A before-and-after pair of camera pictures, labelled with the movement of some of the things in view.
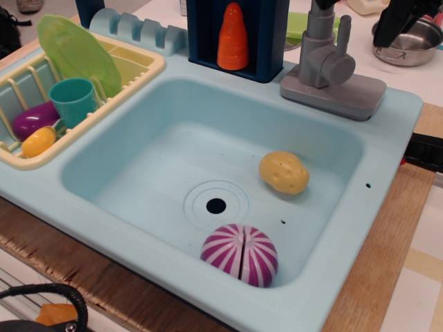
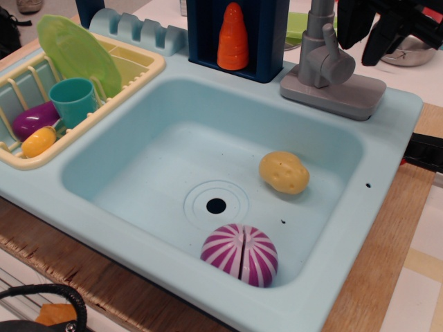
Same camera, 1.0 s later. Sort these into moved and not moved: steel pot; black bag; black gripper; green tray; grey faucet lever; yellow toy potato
Moved: black gripper; grey faucet lever
Not moved: green tray; black bag; yellow toy potato; steel pot
